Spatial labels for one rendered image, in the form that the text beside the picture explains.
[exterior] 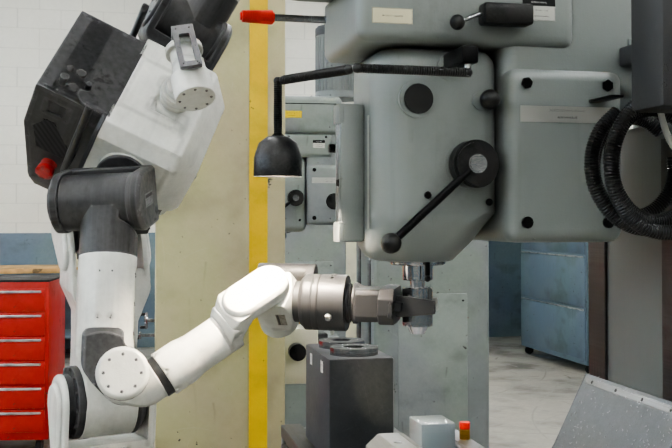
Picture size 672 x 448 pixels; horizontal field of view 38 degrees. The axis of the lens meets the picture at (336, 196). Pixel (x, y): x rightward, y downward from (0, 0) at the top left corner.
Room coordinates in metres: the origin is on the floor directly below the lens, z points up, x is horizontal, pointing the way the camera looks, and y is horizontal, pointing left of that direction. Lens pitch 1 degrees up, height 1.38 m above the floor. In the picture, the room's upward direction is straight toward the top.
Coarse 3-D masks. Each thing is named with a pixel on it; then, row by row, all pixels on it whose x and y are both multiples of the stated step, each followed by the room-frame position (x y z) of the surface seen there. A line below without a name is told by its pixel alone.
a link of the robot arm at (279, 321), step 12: (264, 264) 1.59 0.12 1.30; (276, 264) 1.59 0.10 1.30; (288, 264) 1.58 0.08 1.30; (300, 264) 1.58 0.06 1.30; (312, 264) 1.58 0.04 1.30; (288, 276) 1.54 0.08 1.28; (300, 276) 1.57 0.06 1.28; (312, 276) 1.53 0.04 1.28; (300, 288) 1.52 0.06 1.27; (312, 288) 1.51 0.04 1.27; (288, 300) 1.52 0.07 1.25; (300, 300) 1.51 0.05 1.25; (312, 300) 1.51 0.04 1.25; (264, 312) 1.53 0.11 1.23; (276, 312) 1.53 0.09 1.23; (288, 312) 1.52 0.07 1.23; (300, 312) 1.51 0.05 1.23; (312, 312) 1.51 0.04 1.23; (264, 324) 1.57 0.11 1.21; (276, 324) 1.55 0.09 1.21; (288, 324) 1.55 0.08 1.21; (312, 324) 1.52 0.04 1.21; (276, 336) 1.58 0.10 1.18
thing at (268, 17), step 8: (240, 16) 1.55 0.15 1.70; (248, 16) 1.55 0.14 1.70; (256, 16) 1.55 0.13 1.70; (264, 16) 1.56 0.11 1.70; (272, 16) 1.56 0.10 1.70; (280, 16) 1.57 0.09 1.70; (288, 16) 1.57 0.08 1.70; (296, 16) 1.57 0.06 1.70; (304, 16) 1.58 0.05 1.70; (312, 16) 1.58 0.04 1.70; (320, 16) 1.58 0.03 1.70
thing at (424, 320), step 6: (402, 294) 1.52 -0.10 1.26; (408, 294) 1.50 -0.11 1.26; (426, 294) 1.50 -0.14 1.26; (432, 294) 1.51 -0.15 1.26; (402, 318) 1.52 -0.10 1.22; (408, 318) 1.50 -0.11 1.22; (414, 318) 1.50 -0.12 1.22; (420, 318) 1.50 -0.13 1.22; (426, 318) 1.50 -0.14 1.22; (432, 318) 1.51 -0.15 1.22; (402, 324) 1.52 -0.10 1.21; (408, 324) 1.50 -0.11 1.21; (414, 324) 1.50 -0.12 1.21; (420, 324) 1.50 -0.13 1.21; (426, 324) 1.50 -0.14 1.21; (432, 324) 1.51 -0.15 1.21
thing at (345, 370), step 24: (312, 360) 1.89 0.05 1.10; (336, 360) 1.74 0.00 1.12; (360, 360) 1.75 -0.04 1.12; (384, 360) 1.76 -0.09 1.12; (312, 384) 1.89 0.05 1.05; (336, 384) 1.74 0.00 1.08; (360, 384) 1.75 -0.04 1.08; (384, 384) 1.76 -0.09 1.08; (312, 408) 1.89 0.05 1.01; (336, 408) 1.74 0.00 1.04; (360, 408) 1.75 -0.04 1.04; (384, 408) 1.76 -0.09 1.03; (312, 432) 1.89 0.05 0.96; (336, 432) 1.74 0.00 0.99; (360, 432) 1.75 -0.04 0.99; (384, 432) 1.76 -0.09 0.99
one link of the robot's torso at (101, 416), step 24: (72, 240) 1.89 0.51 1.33; (144, 240) 1.96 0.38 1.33; (72, 264) 1.88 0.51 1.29; (144, 264) 1.95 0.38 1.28; (72, 288) 1.87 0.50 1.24; (144, 288) 1.94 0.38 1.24; (72, 312) 1.96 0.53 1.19; (72, 336) 1.96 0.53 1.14; (72, 360) 1.96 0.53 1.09; (72, 384) 1.89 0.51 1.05; (72, 408) 1.87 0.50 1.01; (96, 408) 1.88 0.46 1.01; (120, 408) 1.90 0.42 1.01; (144, 408) 1.93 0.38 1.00; (72, 432) 1.90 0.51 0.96; (96, 432) 1.90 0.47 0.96; (120, 432) 1.94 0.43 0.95
